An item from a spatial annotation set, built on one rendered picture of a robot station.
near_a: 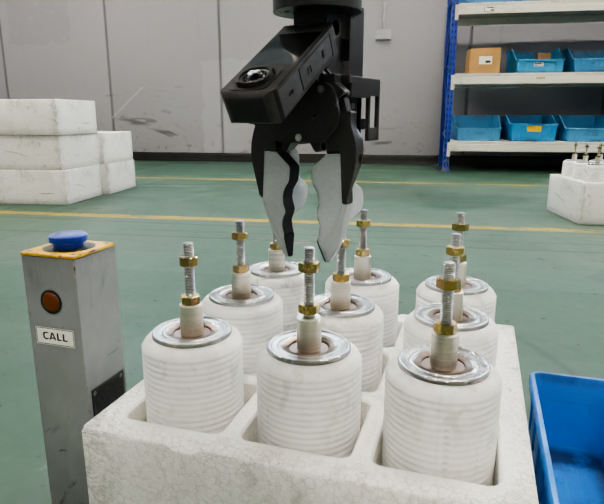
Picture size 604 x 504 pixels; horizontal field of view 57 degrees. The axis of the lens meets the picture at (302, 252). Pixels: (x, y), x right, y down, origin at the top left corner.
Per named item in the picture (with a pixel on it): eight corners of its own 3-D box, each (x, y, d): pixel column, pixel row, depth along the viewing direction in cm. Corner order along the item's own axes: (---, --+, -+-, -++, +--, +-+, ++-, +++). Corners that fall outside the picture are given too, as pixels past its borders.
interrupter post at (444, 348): (451, 377, 45) (454, 339, 44) (423, 369, 46) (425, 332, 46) (461, 366, 47) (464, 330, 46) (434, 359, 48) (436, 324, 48)
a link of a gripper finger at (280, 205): (316, 246, 53) (330, 149, 50) (283, 259, 48) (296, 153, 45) (289, 238, 54) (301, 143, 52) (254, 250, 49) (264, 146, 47)
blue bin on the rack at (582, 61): (556, 76, 482) (559, 51, 477) (604, 76, 475) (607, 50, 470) (572, 72, 435) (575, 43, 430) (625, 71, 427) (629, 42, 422)
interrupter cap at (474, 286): (439, 299, 64) (440, 293, 64) (415, 281, 72) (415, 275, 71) (500, 295, 66) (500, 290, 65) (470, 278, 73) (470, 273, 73)
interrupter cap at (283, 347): (306, 328, 55) (306, 322, 55) (367, 350, 50) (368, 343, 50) (249, 351, 50) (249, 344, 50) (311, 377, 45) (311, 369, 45)
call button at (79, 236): (72, 256, 59) (70, 237, 58) (41, 254, 60) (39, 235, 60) (96, 248, 63) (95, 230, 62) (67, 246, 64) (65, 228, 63)
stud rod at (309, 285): (316, 329, 50) (317, 247, 48) (308, 332, 49) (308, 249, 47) (309, 326, 50) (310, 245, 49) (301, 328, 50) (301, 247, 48)
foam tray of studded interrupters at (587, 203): (673, 225, 238) (679, 183, 233) (579, 224, 240) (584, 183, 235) (626, 210, 275) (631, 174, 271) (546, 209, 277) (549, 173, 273)
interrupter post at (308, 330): (308, 343, 52) (308, 310, 51) (327, 350, 50) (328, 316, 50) (290, 351, 50) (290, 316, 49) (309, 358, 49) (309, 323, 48)
